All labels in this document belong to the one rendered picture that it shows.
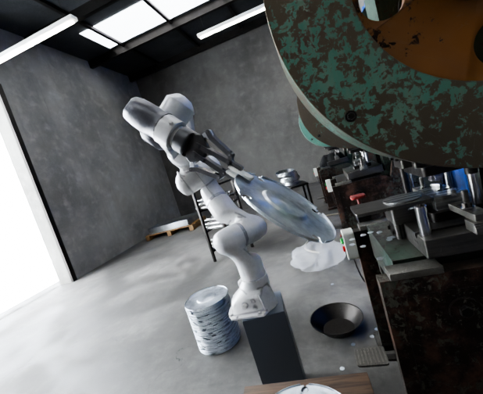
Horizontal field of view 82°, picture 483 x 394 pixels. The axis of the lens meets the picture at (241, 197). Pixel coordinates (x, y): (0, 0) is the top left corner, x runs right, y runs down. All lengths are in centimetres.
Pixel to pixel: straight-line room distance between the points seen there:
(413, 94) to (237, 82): 753
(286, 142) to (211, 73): 279
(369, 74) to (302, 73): 13
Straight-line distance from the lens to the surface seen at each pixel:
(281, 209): 66
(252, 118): 786
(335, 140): 242
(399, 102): 65
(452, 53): 77
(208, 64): 842
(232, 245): 112
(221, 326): 186
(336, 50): 65
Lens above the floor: 107
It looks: 7 degrees down
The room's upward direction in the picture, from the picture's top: 17 degrees counter-clockwise
